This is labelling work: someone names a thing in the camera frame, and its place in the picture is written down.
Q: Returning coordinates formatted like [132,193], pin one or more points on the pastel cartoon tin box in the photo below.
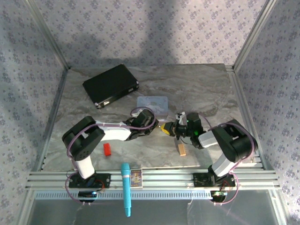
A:
[153,104]

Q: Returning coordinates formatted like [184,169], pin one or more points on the aluminium side frame rail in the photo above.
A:
[55,112]
[241,98]

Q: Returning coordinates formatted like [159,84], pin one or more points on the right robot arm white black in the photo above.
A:
[234,145]

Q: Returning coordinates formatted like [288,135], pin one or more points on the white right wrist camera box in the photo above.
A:
[180,118]

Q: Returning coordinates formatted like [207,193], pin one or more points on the playing card box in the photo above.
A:
[136,178]

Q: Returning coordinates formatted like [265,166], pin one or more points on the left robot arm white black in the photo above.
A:
[114,132]

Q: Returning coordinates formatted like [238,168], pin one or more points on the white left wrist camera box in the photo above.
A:
[136,114]

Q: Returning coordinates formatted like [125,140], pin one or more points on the orange wooden block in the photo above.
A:
[182,150]

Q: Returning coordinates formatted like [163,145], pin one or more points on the black hard case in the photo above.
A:
[109,83]

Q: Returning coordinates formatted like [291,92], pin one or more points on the aluminium front frame rails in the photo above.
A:
[164,181]

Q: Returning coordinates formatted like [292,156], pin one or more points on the blue marker pen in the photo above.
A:
[125,187]

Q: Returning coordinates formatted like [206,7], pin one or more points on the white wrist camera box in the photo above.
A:
[136,114]
[180,118]

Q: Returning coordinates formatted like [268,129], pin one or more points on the red block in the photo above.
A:
[107,149]

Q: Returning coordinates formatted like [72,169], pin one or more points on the brass padlock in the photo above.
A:
[165,128]

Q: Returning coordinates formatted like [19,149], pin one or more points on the aluminium frame post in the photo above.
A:
[50,37]
[253,35]

